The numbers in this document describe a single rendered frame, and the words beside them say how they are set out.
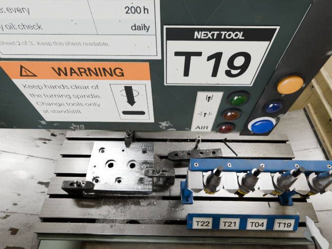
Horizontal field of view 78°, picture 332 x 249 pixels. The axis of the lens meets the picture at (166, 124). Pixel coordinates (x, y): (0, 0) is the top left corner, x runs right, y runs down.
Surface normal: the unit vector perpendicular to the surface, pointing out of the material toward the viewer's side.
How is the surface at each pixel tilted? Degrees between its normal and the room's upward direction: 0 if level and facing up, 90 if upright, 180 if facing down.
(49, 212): 0
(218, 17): 90
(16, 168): 24
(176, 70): 90
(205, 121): 90
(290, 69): 90
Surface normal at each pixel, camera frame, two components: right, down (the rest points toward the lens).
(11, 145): 0.40, -0.50
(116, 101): -0.02, 0.83
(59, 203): 0.00, -0.56
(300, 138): -0.41, -0.52
